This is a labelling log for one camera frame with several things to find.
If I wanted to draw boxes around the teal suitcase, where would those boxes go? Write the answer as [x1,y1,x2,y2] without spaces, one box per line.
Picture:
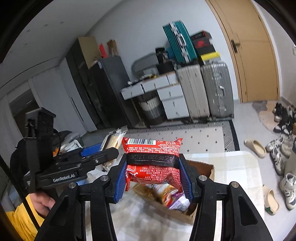
[163,21,198,64]

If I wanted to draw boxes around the black refrigerator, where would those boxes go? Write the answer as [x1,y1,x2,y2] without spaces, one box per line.
[90,56,140,128]

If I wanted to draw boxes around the white drawer desk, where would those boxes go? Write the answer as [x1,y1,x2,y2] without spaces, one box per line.
[120,71,190,120]

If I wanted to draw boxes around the beige slipper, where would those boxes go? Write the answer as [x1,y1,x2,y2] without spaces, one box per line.
[244,140,267,158]

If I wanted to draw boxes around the person's left hand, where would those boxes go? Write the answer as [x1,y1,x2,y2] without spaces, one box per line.
[29,192,55,217]

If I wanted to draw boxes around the patterned floor rug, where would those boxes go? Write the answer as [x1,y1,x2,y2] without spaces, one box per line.
[126,120,240,154]

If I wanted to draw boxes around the woven laundry basket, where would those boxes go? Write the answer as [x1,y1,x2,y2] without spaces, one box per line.
[137,92,166,126]

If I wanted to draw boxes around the wooden door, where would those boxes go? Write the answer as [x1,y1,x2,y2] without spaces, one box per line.
[207,1,280,102]

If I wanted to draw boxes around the brown SF cardboard box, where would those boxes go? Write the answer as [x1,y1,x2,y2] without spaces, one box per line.
[131,159,215,226]

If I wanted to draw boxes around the grey door mat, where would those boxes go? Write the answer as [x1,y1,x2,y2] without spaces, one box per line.
[252,100,278,132]

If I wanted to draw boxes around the beige hard suitcase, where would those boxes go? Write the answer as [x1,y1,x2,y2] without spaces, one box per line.
[177,64,210,123]

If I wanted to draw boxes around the stacked shoe boxes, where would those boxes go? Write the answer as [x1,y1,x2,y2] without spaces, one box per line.
[190,30,221,64]

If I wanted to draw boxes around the silver aluminium suitcase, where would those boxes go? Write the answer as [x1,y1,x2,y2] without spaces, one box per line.
[201,61,234,119]

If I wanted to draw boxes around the beige biscuit packet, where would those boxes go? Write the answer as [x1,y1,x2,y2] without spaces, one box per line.
[100,126,128,172]

